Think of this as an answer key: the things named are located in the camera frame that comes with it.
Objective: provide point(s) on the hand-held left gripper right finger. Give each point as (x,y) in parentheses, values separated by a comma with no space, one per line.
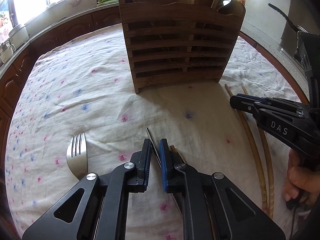
(163,165)

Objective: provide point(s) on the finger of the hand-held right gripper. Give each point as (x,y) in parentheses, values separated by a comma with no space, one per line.
(245,105)
(250,98)

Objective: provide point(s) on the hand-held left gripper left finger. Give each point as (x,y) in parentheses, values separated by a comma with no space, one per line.
(146,160)

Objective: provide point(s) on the plain steel chopstick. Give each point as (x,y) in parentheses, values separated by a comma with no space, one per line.
(153,142)

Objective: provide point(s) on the wooden slatted utensil holder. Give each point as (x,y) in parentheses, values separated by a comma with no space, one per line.
(175,35)

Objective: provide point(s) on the person's right hand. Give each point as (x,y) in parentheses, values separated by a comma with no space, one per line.
(300,180)

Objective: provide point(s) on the small white electric pot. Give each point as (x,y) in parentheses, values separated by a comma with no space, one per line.
(6,51)

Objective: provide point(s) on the large white cooker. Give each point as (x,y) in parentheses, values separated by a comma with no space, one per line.
(18,36)

